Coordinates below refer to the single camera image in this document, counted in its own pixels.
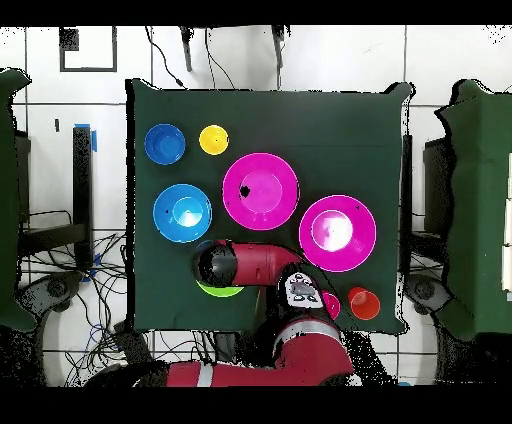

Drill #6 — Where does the light blue bowl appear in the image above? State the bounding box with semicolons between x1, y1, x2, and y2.
152;183;214;244

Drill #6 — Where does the bundle of cables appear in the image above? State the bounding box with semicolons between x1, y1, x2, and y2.
19;209;133;388

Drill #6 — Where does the large pink bowl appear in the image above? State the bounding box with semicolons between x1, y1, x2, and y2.
298;194;378;274
221;152;300;232

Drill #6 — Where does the black stand leg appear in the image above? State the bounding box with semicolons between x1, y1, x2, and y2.
270;26;286;70
178;26;194;73

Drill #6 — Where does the black cable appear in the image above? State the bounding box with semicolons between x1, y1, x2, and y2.
144;26;186;89

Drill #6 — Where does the green bowl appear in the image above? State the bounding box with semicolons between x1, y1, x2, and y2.
194;279;246;299

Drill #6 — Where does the red cup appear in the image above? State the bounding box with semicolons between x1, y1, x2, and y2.
321;289;342;321

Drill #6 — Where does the dark green table cloth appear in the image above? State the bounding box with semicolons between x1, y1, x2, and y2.
434;78;512;341
0;67;38;333
125;78;413;335

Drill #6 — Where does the small dark blue bowl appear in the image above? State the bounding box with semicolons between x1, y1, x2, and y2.
143;122;187;166

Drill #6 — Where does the orange cup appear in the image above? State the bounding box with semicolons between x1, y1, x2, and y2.
346;286;382;322

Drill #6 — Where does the black metal stand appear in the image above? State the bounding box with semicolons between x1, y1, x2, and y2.
19;125;94;271

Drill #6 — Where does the yellow cup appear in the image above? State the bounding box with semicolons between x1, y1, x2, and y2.
198;124;230;156

